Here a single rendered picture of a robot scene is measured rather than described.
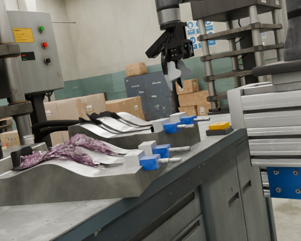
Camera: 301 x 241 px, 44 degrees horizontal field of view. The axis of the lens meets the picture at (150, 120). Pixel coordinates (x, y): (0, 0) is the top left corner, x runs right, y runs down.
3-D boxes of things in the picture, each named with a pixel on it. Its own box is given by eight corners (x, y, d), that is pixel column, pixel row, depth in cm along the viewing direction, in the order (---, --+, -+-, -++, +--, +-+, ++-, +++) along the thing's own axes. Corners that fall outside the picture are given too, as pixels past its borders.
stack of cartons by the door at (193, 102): (221, 114, 803) (216, 75, 793) (215, 116, 776) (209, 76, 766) (187, 116, 851) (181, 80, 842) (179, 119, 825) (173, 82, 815)
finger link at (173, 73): (179, 87, 117) (178, 58, 118) (163, 89, 120) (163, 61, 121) (184, 89, 119) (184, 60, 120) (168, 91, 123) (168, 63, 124)
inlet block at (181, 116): (213, 125, 122) (211, 109, 122) (207, 128, 118) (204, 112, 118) (179, 127, 130) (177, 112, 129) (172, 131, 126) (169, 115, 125)
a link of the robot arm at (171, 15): (152, 13, 120) (165, 14, 127) (154, 27, 120) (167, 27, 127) (172, 7, 116) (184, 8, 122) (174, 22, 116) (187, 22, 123)
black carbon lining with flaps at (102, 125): (174, 126, 131) (170, 100, 130) (149, 137, 118) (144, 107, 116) (101, 132, 150) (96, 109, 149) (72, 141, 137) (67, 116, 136)
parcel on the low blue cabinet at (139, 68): (148, 73, 875) (146, 61, 871) (140, 74, 848) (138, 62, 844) (134, 76, 899) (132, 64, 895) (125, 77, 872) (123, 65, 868)
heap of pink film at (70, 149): (122, 151, 107) (117, 125, 106) (96, 169, 90) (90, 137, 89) (44, 160, 115) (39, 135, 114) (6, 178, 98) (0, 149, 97)
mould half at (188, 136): (200, 141, 133) (195, 103, 131) (162, 161, 112) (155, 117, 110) (97, 146, 161) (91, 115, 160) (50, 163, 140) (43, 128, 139)
